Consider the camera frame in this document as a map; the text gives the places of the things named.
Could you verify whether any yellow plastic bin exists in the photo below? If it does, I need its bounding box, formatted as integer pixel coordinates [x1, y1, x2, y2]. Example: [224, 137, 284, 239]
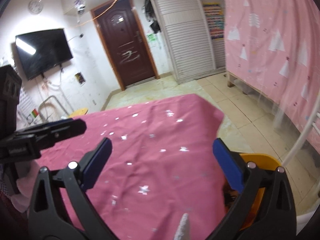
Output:
[224, 153, 283, 232]

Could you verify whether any yellow wooden chair seat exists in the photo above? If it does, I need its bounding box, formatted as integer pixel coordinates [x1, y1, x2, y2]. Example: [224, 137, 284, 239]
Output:
[68, 107, 89, 118]

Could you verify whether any dark brown door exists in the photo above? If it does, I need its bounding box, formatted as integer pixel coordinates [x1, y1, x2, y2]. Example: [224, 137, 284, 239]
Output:
[90, 0, 160, 91]

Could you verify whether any white security camera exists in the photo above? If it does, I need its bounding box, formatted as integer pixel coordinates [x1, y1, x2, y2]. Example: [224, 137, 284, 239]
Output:
[75, 0, 87, 14]

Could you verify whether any orange string wire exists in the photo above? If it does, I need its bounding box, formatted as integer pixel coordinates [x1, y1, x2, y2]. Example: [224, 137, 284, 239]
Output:
[72, 0, 123, 28]

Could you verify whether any yellow wooden chair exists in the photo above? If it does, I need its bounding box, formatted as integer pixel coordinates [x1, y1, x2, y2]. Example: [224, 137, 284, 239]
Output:
[39, 95, 69, 123]

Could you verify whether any person's right hand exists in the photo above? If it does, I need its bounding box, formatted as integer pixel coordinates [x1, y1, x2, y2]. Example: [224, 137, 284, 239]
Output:
[174, 213, 191, 240]

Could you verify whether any white louvered wardrobe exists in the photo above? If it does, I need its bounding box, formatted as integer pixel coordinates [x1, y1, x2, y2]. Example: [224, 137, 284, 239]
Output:
[144, 0, 227, 84]

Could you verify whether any black hanging handbag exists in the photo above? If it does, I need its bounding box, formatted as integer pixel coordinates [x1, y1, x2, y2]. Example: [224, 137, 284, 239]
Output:
[149, 21, 161, 34]
[144, 0, 154, 22]

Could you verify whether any round white wall clock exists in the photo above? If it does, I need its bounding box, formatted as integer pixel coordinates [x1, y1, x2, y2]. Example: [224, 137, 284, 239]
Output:
[28, 0, 44, 14]

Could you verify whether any white eye chart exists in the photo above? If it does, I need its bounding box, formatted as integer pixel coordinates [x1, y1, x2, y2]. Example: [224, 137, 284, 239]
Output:
[17, 86, 33, 130]

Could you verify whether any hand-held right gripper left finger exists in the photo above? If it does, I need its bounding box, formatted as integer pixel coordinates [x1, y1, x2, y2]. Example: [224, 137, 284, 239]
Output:
[27, 137, 118, 240]

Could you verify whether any colourful chart poster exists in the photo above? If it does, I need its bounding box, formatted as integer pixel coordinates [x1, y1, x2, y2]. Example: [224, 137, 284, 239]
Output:
[202, 2, 225, 40]

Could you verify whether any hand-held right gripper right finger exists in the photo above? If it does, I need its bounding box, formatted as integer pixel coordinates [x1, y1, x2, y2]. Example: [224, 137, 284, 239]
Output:
[207, 137, 298, 240]

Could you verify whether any person's left forearm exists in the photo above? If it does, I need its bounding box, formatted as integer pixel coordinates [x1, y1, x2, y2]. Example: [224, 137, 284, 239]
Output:
[0, 195, 29, 240]

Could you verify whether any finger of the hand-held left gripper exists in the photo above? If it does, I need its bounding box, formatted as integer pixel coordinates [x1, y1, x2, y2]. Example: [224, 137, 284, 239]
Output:
[34, 119, 87, 156]
[18, 118, 76, 135]

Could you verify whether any pink tree print curtain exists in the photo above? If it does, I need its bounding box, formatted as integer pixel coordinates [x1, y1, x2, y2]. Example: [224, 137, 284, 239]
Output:
[221, 0, 320, 153]

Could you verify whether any black wall television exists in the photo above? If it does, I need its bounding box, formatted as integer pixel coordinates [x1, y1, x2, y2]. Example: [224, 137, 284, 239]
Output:
[15, 28, 74, 81]

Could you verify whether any person's left hand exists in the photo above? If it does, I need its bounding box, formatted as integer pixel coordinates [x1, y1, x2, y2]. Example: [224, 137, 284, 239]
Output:
[12, 166, 34, 212]

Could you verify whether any pink star print tablecloth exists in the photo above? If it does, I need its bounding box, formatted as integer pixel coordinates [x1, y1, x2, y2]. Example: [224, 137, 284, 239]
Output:
[37, 94, 225, 240]

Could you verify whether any dark open wall box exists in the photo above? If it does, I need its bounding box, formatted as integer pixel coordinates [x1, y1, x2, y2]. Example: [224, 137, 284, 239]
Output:
[74, 72, 87, 87]

